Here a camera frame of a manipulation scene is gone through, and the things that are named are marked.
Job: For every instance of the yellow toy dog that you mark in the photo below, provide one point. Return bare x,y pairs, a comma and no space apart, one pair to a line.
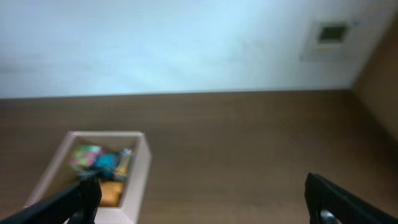
111,193

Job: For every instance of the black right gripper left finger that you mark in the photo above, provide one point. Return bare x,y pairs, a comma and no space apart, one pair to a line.
76,204

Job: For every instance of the beige cardboard box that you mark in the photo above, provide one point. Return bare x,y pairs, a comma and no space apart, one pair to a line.
58,175

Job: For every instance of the red toy fire truck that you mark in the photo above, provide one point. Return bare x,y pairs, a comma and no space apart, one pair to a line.
124,159

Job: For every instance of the blue and white ball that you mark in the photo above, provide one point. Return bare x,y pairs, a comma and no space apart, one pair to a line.
105,165

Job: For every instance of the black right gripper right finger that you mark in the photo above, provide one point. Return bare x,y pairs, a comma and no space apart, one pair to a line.
329,203

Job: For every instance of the white wall control panel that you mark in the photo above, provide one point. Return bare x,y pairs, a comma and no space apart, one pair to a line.
327,40

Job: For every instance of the colourful puzzle cube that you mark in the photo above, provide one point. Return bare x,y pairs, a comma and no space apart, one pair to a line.
84,156

